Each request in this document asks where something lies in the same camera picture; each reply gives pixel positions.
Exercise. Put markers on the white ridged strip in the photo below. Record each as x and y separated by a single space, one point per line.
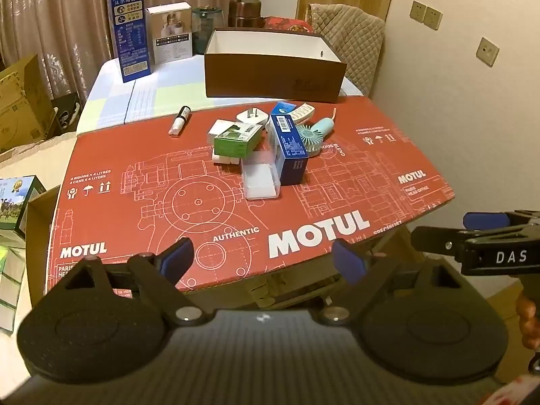
303 112

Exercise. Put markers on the tall blue milk carton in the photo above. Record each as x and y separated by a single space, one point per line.
130 38

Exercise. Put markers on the white plug charger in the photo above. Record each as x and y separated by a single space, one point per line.
249 117

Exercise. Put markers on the person's right hand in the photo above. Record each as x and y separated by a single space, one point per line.
530 320

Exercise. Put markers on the beige wall socket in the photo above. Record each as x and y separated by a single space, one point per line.
487 50
433 17
417 10

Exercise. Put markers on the red white printed clothing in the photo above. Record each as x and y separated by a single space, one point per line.
519 394

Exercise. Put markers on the beige curtain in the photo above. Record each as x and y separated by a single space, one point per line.
63 8

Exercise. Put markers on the mint handheld fan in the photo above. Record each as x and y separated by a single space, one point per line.
310 133

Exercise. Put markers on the white pen tube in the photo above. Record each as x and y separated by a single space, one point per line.
180 121

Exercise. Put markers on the blue box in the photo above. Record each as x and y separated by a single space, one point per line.
291 152

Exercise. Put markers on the red printed cardboard sheet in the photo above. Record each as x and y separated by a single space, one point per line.
168 185

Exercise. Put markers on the red snack bag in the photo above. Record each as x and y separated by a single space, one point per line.
287 23

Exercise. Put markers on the stack of green white cartons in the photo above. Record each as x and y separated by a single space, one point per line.
8 282

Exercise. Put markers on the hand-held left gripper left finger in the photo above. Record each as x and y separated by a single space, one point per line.
175 255

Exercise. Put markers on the blue cream tube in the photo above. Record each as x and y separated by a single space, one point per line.
283 108

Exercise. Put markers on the brown metal canister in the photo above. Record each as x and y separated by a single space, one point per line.
244 12

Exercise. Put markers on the pastel checked tablecloth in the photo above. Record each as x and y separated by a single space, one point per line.
126 97

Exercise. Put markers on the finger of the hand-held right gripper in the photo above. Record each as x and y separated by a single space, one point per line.
485 220
434 239

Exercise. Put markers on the plain brown cardboard box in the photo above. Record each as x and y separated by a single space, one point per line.
40 219

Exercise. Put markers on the glass jar with green lid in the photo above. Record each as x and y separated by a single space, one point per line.
206 25

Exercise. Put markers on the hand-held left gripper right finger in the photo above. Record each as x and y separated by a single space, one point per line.
348 261

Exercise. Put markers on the white product box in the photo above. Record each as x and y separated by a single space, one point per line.
168 46

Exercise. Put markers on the clear plastic case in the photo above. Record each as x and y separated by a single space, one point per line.
261 181

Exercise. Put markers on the small white box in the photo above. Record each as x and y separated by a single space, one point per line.
217 131

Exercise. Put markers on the black white shoe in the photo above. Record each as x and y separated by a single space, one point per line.
65 114

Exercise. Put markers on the green printed box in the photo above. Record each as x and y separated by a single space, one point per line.
17 206

